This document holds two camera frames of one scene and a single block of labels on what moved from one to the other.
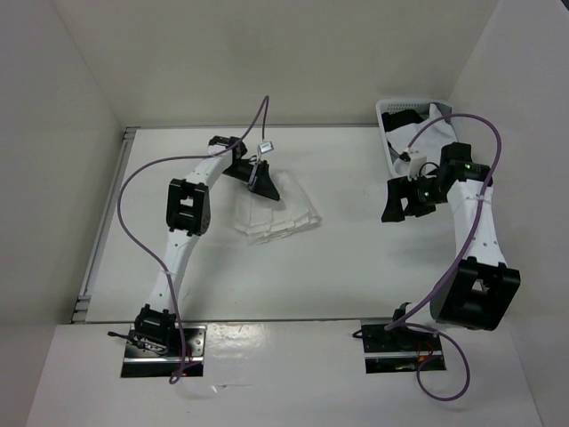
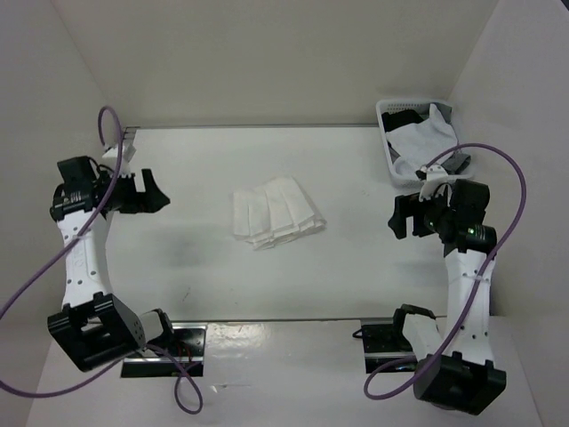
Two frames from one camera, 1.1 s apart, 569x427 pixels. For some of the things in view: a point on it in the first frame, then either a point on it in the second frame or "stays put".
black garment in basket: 399,118 stays put
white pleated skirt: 264,219 stays put
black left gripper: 260,181 → 143,202
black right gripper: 398,188 → 412,205
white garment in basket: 427,138 stays put
